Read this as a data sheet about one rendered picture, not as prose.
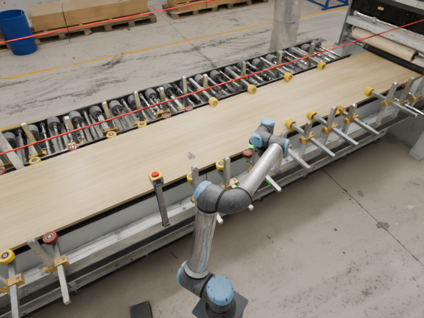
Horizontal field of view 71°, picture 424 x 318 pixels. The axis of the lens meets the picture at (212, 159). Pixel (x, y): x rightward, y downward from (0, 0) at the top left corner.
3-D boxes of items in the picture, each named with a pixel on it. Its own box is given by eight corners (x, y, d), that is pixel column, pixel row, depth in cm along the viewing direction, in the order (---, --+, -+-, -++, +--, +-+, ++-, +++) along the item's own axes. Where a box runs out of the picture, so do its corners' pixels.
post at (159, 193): (170, 224, 213) (161, 183, 181) (164, 227, 211) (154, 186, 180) (168, 219, 215) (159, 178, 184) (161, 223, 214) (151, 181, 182)
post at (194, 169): (201, 211, 223) (197, 166, 190) (197, 212, 222) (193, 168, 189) (199, 207, 226) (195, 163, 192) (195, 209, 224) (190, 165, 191)
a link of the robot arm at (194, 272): (197, 303, 170) (218, 198, 135) (173, 287, 177) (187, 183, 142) (211, 285, 182) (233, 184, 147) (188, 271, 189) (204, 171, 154)
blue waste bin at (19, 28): (41, 53, 588) (25, 14, 537) (10, 59, 571) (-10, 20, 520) (40, 42, 626) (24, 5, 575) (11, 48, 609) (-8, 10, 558)
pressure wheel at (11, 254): (7, 261, 184) (-3, 252, 176) (21, 256, 187) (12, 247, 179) (6, 272, 179) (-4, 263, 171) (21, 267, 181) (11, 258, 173)
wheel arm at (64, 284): (72, 302, 167) (69, 299, 164) (65, 305, 166) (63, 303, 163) (58, 243, 194) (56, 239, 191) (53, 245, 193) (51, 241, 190)
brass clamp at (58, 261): (70, 265, 183) (67, 261, 180) (47, 276, 178) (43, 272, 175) (68, 257, 187) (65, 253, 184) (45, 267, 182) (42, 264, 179)
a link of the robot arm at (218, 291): (224, 318, 167) (225, 307, 155) (200, 302, 174) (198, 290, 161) (238, 295, 176) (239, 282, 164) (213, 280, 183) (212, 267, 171)
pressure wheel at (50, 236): (47, 249, 190) (39, 240, 182) (55, 238, 195) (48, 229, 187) (57, 252, 188) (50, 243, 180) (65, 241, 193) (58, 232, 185)
